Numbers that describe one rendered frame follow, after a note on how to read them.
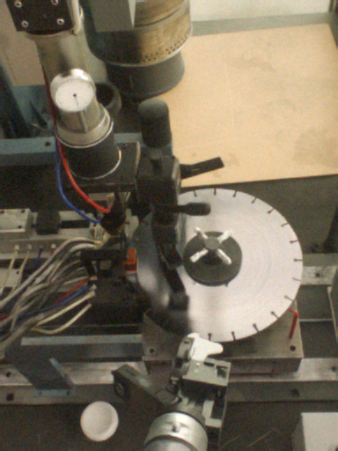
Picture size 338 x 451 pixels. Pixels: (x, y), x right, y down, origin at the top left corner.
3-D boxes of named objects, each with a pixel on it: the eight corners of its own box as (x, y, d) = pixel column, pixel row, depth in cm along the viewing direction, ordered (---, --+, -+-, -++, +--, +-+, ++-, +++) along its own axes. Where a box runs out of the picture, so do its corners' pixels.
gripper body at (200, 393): (227, 400, 79) (216, 462, 68) (171, 389, 80) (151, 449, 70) (231, 358, 76) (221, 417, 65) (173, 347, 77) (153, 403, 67)
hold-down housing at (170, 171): (186, 225, 88) (178, 142, 72) (182, 249, 86) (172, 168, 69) (155, 222, 89) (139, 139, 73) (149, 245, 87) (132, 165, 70)
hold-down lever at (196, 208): (209, 187, 77) (209, 174, 75) (211, 221, 74) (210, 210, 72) (156, 189, 78) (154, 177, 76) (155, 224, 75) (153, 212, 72)
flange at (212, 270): (242, 285, 95) (242, 278, 93) (180, 283, 96) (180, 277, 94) (242, 233, 101) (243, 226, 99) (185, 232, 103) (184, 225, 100)
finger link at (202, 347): (225, 341, 86) (217, 377, 78) (189, 335, 87) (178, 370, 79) (227, 325, 85) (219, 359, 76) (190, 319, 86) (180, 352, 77)
